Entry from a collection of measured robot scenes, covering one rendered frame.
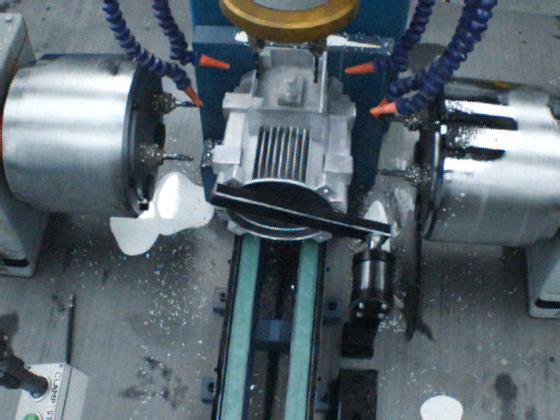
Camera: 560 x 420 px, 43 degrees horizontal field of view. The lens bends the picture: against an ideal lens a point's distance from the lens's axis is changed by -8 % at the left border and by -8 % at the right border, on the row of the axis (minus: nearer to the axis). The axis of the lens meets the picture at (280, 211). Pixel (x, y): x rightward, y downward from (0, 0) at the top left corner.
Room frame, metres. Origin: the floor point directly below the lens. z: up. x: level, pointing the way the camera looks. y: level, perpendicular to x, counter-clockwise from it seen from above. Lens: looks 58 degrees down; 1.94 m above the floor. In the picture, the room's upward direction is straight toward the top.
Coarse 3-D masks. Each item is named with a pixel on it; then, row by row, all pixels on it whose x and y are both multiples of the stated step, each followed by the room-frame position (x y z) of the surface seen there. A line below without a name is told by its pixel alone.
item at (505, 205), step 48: (480, 96) 0.68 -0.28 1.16; (528, 96) 0.68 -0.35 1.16; (432, 144) 0.64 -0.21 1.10; (480, 144) 0.60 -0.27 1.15; (528, 144) 0.60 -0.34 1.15; (432, 192) 0.57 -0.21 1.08; (480, 192) 0.55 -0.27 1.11; (528, 192) 0.55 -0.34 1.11; (432, 240) 0.55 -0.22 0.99; (480, 240) 0.53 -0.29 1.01; (528, 240) 0.53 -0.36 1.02
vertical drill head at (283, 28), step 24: (240, 0) 0.68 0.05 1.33; (264, 0) 0.66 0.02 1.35; (288, 0) 0.66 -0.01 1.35; (312, 0) 0.66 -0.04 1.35; (336, 0) 0.68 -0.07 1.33; (360, 0) 0.69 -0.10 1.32; (240, 24) 0.65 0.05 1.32; (264, 24) 0.64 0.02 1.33; (288, 24) 0.63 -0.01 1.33; (312, 24) 0.64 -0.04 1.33; (336, 24) 0.65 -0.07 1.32; (312, 48) 0.66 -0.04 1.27
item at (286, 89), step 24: (264, 48) 0.78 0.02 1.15; (288, 48) 0.78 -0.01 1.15; (264, 72) 0.76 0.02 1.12; (288, 72) 0.76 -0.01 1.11; (312, 72) 0.76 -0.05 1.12; (264, 96) 0.71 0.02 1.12; (288, 96) 0.70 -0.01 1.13; (312, 96) 0.71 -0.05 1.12; (264, 120) 0.66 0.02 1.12; (288, 120) 0.66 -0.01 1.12; (312, 120) 0.66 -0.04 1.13
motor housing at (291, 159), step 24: (240, 120) 0.71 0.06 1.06; (336, 120) 0.71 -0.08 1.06; (240, 144) 0.66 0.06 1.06; (264, 144) 0.64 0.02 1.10; (288, 144) 0.64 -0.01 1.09; (312, 144) 0.65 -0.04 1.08; (336, 144) 0.66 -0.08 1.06; (264, 168) 0.60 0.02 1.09; (288, 168) 0.60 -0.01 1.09; (312, 168) 0.61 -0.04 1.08; (264, 192) 0.66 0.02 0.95; (288, 192) 0.66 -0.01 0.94; (312, 192) 0.65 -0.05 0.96; (336, 192) 0.59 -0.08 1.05; (240, 216) 0.60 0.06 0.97
